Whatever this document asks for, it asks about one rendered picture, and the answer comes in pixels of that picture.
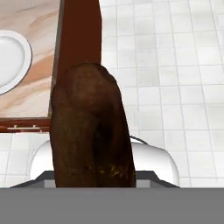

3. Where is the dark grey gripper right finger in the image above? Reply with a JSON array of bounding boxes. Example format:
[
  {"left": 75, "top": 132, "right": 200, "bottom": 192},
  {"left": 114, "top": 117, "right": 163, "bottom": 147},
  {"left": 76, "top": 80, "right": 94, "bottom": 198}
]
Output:
[{"left": 135, "top": 171, "right": 180, "bottom": 189}]

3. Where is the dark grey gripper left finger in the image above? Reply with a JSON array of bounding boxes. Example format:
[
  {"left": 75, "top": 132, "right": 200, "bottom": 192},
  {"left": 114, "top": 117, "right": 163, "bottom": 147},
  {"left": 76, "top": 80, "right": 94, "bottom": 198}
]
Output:
[{"left": 10, "top": 171, "right": 57, "bottom": 189}]

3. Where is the brown sweet potato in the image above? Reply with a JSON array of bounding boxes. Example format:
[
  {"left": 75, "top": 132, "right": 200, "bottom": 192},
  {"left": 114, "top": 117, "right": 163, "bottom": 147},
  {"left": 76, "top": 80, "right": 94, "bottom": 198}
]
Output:
[{"left": 48, "top": 62, "right": 137, "bottom": 188}]

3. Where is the white rounded object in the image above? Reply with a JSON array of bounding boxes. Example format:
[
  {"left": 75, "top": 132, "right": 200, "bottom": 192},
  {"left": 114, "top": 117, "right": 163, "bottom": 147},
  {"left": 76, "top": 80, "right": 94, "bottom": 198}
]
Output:
[{"left": 29, "top": 135, "right": 181, "bottom": 188}]

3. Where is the brown wooden drawer front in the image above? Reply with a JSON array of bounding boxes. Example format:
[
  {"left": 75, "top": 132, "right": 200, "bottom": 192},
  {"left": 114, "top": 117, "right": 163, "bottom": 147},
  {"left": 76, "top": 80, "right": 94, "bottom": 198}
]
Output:
[{"left": 0, "top": 117, "right": 52, "bottom": 134}]

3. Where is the white round plate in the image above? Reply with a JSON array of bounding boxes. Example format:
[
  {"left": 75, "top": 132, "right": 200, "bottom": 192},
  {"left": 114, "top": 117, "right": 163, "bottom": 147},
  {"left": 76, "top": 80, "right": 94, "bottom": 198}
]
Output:
[{"left": 0, "top": 29, "right": 33, "bottom": 96}]

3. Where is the silver drawer handle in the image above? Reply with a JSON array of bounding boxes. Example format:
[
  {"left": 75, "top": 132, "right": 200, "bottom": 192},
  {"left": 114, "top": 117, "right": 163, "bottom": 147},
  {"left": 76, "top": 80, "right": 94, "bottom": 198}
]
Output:
[{"left": 6, "top": 124, "right": 42, "bottom": 131}]

